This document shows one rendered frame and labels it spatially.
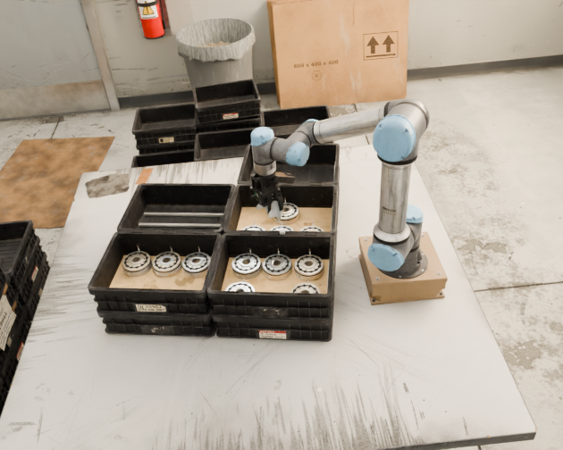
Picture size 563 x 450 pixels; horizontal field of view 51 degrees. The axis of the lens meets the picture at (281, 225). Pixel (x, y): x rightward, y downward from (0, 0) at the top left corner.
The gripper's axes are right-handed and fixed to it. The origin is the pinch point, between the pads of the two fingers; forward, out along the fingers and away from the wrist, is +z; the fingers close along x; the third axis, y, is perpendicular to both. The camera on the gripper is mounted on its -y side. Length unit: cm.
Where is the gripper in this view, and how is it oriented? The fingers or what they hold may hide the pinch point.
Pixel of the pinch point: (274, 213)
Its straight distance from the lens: 214.0
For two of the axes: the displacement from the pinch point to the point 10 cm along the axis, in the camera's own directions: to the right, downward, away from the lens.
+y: -7.5, 4.6, -4.8
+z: 0.7, 7.7, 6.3
